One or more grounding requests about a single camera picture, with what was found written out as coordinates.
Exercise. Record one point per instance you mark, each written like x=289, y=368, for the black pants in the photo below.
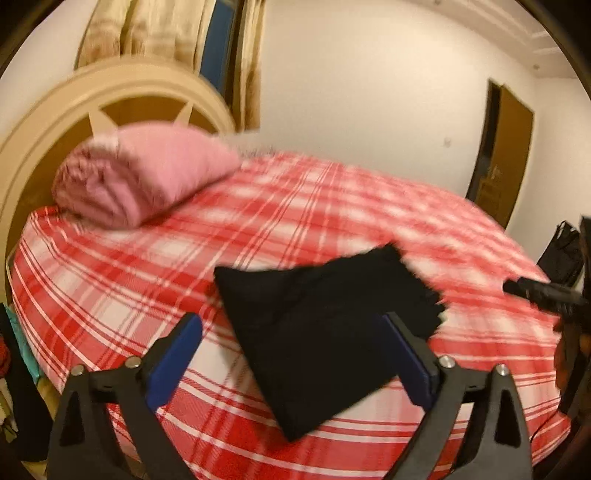
x=314, y=346

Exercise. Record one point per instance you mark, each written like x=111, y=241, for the person's right hand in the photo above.
x=565, y=355

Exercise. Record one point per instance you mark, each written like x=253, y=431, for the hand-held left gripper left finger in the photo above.
x=175, y=357

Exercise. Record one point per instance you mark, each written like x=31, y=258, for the teal cloth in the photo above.
x=25, y=350

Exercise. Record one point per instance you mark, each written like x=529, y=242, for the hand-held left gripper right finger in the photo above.
x=411, y=364

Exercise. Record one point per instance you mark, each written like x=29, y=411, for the black bag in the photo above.
x=561, y=254

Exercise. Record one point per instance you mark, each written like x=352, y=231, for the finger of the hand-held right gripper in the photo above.
x=545, y=295

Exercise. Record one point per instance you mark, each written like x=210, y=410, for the beige patterned curtain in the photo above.
x=249, y=64
x=147, y=32

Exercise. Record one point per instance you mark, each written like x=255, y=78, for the red plaid blanket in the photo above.
x=138, y=277

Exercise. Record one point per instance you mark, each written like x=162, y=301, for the pink pillow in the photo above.
x=147, y=175

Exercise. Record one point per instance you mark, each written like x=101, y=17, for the dark cloth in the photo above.
x=23, y=415

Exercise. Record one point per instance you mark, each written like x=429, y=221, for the cream wooden headboard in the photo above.
x=46, y=120

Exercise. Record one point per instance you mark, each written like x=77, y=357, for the window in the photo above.
x=214, y=41

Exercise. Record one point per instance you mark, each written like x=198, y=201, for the grey fringed cloth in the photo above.
x=251, y=145

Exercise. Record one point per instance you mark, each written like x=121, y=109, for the red cloth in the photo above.
x=4, y=357

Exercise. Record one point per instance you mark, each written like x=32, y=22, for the brown wooden door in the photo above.
x=508, y=152

